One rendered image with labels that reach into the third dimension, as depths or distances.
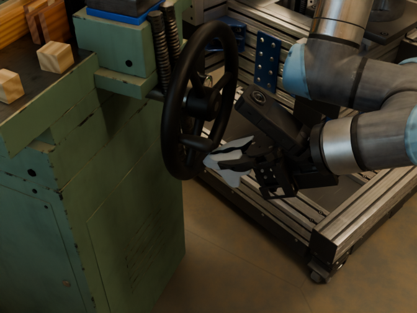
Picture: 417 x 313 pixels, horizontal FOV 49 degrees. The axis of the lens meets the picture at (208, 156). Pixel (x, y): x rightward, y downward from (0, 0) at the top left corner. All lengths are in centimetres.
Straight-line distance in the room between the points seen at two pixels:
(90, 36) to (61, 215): 33
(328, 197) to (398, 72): 91
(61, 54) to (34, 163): 19
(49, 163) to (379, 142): 51
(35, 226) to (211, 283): 72
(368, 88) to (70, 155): 50
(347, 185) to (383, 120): 100
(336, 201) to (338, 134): 93
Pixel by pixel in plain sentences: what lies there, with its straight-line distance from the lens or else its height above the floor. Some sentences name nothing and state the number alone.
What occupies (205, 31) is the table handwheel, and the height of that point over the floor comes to 95.
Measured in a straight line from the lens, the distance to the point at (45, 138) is 79.
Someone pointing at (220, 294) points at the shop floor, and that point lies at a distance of 151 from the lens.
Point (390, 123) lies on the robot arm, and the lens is 58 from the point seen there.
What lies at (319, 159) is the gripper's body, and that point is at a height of 88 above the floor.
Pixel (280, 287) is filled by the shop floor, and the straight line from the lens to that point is 154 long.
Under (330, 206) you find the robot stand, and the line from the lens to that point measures 150.
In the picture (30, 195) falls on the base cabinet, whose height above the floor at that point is 67.
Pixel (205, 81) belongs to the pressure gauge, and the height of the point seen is 69.
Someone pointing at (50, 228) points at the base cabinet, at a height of 59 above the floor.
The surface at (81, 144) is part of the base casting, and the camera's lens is 85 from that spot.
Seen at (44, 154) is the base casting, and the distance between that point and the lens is 78.
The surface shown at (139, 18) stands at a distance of 75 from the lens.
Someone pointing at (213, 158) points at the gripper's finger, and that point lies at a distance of 71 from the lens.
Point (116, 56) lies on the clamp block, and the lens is 80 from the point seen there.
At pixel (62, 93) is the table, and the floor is 88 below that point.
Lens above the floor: 128
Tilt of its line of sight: 41 degrees down
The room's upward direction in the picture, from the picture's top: straight up
